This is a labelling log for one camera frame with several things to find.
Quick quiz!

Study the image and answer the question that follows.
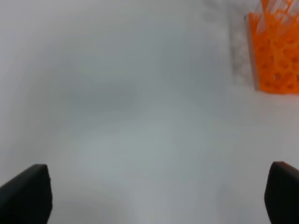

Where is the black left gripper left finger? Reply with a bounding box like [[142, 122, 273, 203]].
[[0, 164, 53, 224]]

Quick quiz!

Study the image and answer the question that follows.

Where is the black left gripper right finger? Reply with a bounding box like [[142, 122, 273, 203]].
[[264, 161, 299, 224]]

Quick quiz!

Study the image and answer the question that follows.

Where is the orange test tube rack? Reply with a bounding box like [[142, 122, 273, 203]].
[[244, 0, 299, 95]]

